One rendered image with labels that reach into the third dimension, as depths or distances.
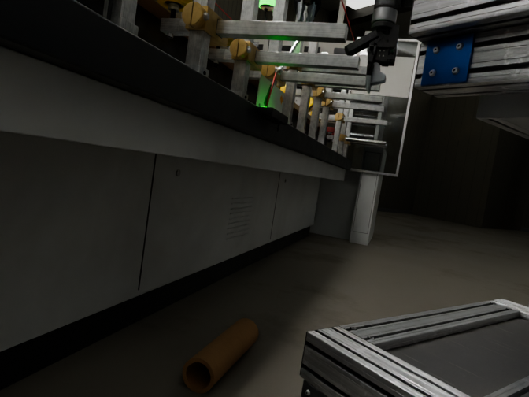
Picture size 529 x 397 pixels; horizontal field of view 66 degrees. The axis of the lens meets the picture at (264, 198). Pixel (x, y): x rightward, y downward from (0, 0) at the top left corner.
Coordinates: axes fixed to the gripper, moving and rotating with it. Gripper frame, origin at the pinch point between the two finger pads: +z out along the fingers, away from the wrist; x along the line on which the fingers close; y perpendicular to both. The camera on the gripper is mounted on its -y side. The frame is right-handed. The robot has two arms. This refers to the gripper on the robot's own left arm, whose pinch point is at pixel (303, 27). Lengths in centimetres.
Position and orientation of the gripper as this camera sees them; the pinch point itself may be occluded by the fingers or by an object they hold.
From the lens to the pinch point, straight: 147.8
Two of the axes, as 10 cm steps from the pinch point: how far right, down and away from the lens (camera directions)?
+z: -1.5, 9.9, 0.5
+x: 9.9, 1.5, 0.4
